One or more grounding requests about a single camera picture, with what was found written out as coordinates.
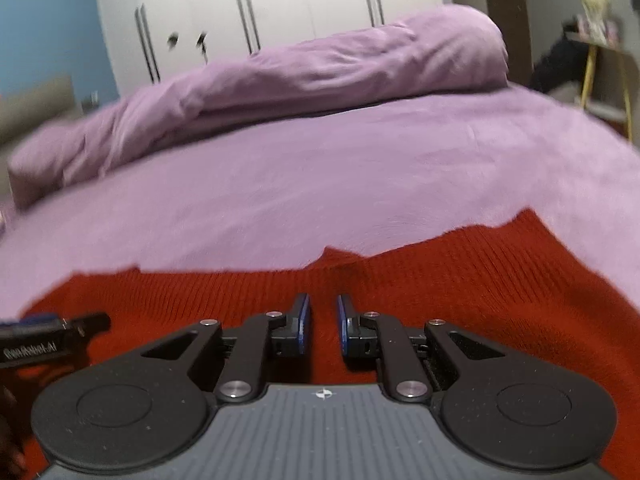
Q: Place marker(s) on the purple duvet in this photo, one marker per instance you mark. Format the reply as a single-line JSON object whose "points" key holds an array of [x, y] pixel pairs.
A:
{"points": [[310, 70]]}

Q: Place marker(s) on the dark clothes pile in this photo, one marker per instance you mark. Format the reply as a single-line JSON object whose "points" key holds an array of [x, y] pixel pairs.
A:
{"points": [[560, 65]]}

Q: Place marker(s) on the purple bed sheet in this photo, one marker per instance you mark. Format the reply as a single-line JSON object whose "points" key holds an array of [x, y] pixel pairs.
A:
{"points": [[300, 185]]}

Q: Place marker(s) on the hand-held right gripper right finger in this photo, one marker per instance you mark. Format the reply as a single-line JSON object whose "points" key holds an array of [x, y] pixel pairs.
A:
{"points": [[343, 325]]}

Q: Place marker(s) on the beige headboard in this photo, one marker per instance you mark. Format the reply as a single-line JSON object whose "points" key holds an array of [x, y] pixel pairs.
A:
{"points": [[35, 110]]}

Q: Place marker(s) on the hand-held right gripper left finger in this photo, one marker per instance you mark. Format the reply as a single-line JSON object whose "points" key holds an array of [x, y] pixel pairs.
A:
{"points": [[301, 321]]}

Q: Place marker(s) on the white wardrobe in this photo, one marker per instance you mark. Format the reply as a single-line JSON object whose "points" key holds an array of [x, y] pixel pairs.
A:
{"points": [[300, 0]]}

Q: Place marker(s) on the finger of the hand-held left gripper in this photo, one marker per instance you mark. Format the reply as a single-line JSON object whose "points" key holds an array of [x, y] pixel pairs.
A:
{"points": [[80, 324]]}

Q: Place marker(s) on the yellow side table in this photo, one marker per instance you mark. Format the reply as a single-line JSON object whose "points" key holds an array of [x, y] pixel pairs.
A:
{"points": [[607, 60]]}

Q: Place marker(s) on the wrapped flower bouquet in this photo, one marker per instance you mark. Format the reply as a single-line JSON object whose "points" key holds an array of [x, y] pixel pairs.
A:
{"points": [[594, 5]]}

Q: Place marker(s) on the red knit button cardigan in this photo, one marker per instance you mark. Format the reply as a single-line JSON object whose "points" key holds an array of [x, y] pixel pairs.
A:
{"points": [[500, 300]]}

